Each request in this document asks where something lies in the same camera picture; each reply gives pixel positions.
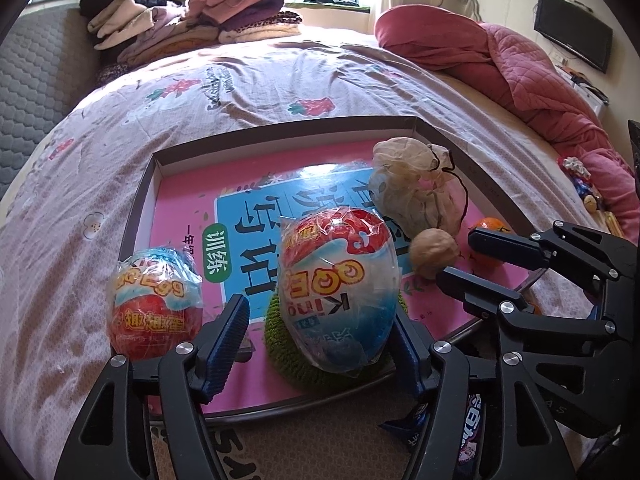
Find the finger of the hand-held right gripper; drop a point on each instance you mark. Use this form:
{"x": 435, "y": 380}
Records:
{"x": 470, "y": 287}
{"x": 505, "y": 247}

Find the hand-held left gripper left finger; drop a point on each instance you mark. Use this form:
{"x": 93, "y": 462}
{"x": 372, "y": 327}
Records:
{"x": 225, "y": 355}

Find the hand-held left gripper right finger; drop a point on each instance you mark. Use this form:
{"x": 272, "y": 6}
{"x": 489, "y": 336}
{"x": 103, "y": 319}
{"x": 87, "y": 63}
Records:
{"x": 412, "y": 370}

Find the brown walnut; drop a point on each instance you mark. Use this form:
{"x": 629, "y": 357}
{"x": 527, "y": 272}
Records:
{"x": 432, "y": 255}

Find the blue snack packet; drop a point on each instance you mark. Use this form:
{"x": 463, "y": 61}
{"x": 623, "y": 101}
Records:
{"x": 412, "y": 422}

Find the green knitted coaster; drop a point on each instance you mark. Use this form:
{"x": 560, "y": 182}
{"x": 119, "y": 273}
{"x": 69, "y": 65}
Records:
{"x": 295, "y": 370}

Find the toy egg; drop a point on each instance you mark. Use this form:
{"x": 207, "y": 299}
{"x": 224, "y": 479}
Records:
{"x": 335, "y": 285}
{"x": 150, "y": 310}

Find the pink-lined cardboard box tray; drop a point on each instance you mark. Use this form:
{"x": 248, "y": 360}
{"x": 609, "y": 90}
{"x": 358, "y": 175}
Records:
{"x": 185, "y": 200}

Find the white drawer unit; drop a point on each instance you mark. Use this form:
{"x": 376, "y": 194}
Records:
{"x": 587, "y": 87}

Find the pink quilted blanket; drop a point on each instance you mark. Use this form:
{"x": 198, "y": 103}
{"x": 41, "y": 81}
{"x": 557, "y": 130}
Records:
{"x": 500, "y": 65}

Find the black flat television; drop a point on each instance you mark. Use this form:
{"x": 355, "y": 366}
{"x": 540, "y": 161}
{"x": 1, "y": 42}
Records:
{"x": 575, "y": 30}

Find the white heart-shaped chair back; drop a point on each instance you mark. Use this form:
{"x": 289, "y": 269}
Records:
{"x": 462, "y": 2}

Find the grey quilted headboard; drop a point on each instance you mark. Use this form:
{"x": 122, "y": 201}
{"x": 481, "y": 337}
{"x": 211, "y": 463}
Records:
{"x": 35, "y": 90}

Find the pile of folded clothes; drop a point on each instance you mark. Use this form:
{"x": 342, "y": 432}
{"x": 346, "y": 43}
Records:
{"x": 190, "y": 15}

